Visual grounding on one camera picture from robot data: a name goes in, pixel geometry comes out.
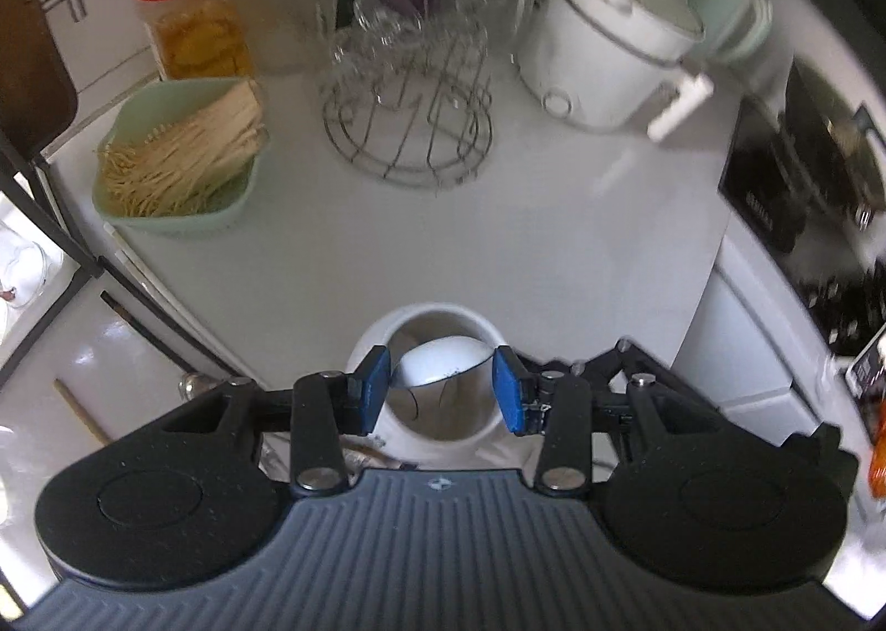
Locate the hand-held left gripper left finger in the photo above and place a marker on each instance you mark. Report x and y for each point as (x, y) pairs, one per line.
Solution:
(372, 389)

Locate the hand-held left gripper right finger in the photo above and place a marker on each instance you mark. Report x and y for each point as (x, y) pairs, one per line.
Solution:
(509, 389)

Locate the white ceramic spoon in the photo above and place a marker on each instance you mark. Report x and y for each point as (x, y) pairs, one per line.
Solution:
(436, 361)

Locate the white ceramic utensil jar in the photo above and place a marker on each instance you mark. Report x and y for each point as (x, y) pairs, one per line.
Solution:
(450, 441)

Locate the dark brown chopstick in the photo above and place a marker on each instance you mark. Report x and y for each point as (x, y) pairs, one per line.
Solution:
(131, 319)

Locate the green plastic basket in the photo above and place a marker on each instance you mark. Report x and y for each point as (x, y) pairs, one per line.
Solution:
(173, 224)

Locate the bundle of dried noodles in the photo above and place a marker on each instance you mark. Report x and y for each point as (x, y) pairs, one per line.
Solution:
(180, 160)

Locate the black induction cooktop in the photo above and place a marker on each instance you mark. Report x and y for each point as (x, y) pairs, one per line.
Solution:
(768, 188)

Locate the white electric cooker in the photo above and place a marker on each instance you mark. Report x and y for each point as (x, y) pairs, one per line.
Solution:
(602, 36)

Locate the upturned crystal cup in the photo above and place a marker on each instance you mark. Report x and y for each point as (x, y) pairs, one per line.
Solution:
(453, 8)
(384, 15)

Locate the black metal dish rack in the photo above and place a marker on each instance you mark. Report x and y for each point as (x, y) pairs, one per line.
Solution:
(48, 202)

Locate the clear glass pitcher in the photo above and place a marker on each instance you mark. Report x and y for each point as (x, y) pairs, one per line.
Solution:
(291, 1)

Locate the dark cooking pan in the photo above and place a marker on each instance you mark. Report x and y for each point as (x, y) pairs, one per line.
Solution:
(830, 140)

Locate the red-lidded clear plastic jar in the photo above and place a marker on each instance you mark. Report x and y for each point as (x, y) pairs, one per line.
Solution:
(187, 1)

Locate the pale green electric kettle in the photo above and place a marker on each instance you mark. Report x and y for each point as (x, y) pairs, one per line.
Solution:
(734, 8)

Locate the brown wooden cutting board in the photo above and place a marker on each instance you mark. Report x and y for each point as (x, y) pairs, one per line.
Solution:
(28, 50)

